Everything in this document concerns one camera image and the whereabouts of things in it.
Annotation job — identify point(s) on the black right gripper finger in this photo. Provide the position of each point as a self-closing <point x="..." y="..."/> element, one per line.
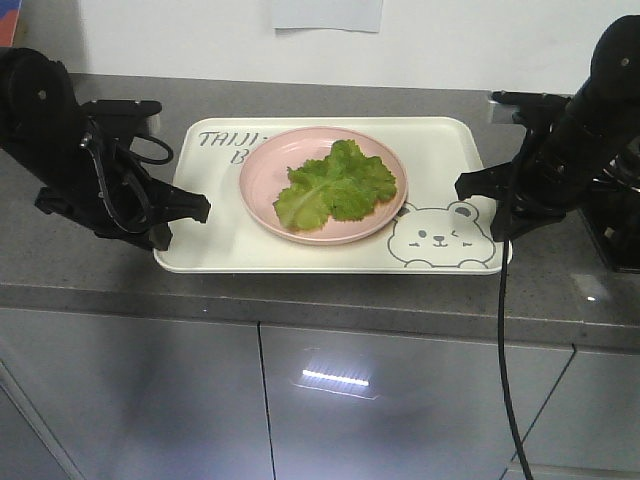
<point x="490" y="182"/>
<point x="515" y="219"/>

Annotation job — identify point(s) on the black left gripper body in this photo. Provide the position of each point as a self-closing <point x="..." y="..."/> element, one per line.
<point x="123" y="207"/>

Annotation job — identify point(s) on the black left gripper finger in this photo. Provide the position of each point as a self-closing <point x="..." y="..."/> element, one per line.
<point x="170" y="203"/>
<point x="160" y="236"/>

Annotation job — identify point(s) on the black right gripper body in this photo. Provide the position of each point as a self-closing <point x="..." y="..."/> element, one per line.
<point x="557" y="167"/>

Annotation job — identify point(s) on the pink round plate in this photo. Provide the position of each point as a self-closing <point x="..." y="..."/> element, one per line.
<point x="264" y="175"/>

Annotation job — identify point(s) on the green lettuce leaf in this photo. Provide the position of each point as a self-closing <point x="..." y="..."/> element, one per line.
<point x="345" y="185"/>

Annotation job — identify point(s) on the cream bear serving tray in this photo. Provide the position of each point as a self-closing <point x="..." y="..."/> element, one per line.
<point x="432" y="233"/>

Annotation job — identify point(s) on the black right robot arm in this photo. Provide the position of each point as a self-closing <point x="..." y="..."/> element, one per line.
<point x="608" y="101"/>

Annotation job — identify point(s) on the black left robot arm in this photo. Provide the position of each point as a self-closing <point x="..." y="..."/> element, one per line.
<point x="82" y="154"/>

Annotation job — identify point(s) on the black induction cooktop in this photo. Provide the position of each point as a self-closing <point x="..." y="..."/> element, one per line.
<point x="611" y="211"/>

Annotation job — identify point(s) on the grey lower cabinet doors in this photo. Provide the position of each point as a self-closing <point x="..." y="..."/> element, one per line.
<point x="126" y="397"/>

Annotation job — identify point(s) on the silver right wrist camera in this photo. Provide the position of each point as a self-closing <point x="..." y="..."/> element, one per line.
<point x="525" y="108"/>

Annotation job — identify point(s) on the white paper on wall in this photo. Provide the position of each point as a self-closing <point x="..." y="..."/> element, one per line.
<point x="346" y="15"/>

